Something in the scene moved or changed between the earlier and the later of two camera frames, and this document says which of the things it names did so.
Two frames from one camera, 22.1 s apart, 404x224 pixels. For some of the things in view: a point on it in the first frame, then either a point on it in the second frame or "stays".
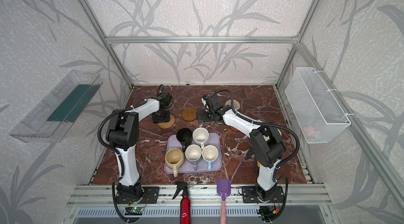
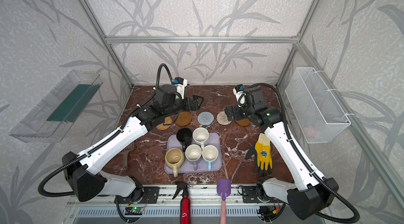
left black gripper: (161, 116) to (190, 103)
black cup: (184, 136) stays
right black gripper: (208, 116) to (233, 112)
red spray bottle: (185, 208) stays
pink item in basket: (309, 131) stays
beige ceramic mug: (174, 158) stays
